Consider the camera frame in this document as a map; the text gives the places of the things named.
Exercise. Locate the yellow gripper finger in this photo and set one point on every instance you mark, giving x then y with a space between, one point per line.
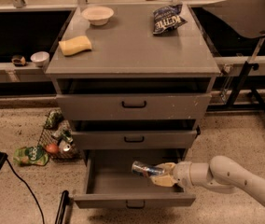
166 168
163 180

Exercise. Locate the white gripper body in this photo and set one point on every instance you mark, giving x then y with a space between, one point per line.
182 173

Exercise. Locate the redbull can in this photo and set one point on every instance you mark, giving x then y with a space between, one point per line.
146 170

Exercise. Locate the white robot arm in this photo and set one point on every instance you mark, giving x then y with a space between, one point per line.
221 174

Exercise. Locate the grey middle drawer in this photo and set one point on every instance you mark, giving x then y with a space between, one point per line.
134 139

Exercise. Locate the grey drawer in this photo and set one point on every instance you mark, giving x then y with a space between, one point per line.
133 106
134 139
110 182

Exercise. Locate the grey bottom drawer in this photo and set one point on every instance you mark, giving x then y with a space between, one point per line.
110 182

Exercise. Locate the grey drawer cabinet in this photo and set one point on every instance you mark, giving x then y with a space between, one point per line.
126 58

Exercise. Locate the silver can in basket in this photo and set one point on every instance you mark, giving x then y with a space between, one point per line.
64 146

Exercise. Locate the grey top drawer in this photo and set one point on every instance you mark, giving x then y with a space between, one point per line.
133 106

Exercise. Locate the green bottle in basket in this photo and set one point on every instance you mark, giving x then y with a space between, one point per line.
67 136

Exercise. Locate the black metal bar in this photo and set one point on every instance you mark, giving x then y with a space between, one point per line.
64 202

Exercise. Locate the red apple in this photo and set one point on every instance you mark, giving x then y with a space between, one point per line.
52 148

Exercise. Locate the green bag on floor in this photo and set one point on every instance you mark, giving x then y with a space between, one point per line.
53 120

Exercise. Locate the green snack pouch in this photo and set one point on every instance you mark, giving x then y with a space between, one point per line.
31 156

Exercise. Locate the blue kettle chips bag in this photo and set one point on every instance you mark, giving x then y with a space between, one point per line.
167 19

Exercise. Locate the yellow sponge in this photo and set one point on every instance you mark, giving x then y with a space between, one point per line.
75 45

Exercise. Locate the white paper bowl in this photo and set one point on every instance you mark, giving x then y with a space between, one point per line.
97 16

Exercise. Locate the small white cup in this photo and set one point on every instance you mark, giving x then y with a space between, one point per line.
40 58

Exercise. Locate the black stand table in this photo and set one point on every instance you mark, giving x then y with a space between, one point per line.
234 31

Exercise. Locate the black wire basket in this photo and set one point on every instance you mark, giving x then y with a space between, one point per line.
55 137

